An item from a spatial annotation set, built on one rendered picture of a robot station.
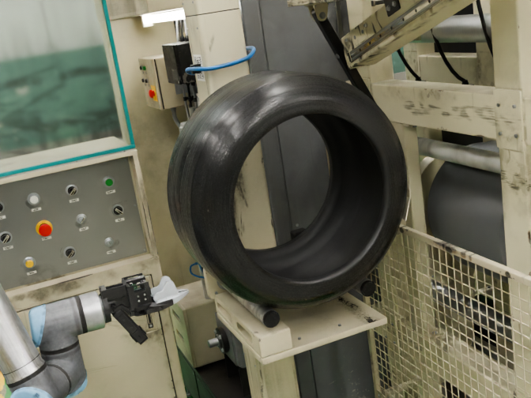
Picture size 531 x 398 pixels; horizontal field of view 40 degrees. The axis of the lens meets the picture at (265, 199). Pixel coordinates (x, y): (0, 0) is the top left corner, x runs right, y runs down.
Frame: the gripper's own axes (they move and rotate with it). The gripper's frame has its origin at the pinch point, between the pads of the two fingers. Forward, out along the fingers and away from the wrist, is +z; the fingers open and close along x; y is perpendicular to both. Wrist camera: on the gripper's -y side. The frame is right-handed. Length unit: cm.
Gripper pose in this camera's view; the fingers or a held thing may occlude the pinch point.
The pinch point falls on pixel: (183, 294)
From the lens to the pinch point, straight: 182.6
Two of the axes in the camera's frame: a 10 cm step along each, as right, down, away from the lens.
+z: 9.2, -2.2, 3.3
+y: -1.3, -9.5, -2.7
